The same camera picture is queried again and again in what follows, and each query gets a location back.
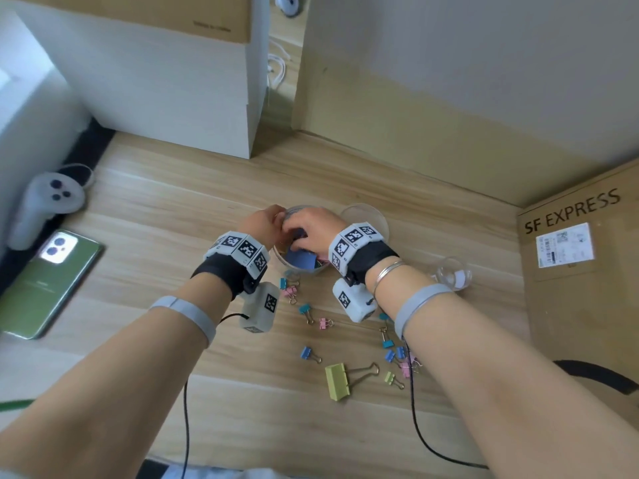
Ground person's left hand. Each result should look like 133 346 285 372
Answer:
237 204 289 251

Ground person's right hand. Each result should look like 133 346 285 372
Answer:
281 207 351 257

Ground heap of large binder clips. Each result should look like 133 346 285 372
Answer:
277 243 329 273

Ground large clear plastic jar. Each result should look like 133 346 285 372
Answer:
272 205 333 277

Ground large clear plastic lid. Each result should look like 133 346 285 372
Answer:
341 203 390 243

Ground small binder clips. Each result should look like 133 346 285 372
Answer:
279 277 423 391

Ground small clear plastic jar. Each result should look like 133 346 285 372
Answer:
433 257 473 293

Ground large yellow binder clip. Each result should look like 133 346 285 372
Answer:
325 362 380 402

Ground person's right forearm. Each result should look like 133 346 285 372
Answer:
364 259 639 479

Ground person's left forearm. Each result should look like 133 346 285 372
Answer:
0 281 236 479

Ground white cardboard box brown top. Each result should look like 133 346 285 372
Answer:
0 0 273 160

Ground brown cardboard box black logo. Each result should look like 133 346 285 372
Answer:
517 158 639 430

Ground green smartphone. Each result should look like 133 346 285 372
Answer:
0 229 105 341

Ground black left wrist strap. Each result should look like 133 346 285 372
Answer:
191 230 270 301

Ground black wrist strap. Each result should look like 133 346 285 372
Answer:
191 230 270 301
327 222 400 287

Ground black right wrist strap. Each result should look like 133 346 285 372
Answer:
327 222 400 287

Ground silver bracelet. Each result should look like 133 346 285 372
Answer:
371 259 408 297

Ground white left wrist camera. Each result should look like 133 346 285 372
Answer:
240 281 280 335

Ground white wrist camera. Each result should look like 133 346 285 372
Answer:
240 281 280 335
331 277 379 324

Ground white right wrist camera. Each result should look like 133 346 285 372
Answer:
331 277 379 324

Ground white cable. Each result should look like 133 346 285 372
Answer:
267 39 288 93

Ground black cable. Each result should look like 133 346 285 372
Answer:
180 313 246 479
401 339 490 470

